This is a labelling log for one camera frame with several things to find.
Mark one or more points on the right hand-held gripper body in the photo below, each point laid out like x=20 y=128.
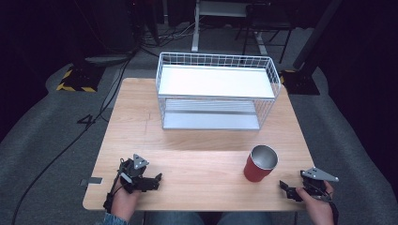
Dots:
x=316 y=181

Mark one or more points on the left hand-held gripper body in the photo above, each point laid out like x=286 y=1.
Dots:
x=134 y=171

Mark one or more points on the person's right hand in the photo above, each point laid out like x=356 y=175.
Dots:
x=317 y=207

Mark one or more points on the person's left hand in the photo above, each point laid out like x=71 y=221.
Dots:
x=123 y=203

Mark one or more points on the red metal cup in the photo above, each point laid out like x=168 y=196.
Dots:
x=259 y=164

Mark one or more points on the grey tape strip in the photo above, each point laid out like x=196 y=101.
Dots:
x=94 y=180

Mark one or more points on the person's right leg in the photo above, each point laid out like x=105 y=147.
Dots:
x=244 y=219

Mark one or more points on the black yellow striped stand base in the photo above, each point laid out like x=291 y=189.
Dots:
x=300 y=82
x=79 y=79

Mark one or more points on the black slanted stand pole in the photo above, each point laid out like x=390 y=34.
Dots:
x=316 y=34

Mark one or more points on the black chair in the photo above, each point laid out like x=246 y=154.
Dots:
x=266 y=25

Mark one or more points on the white desk frame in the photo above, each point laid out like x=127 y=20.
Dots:
x=200 y=18

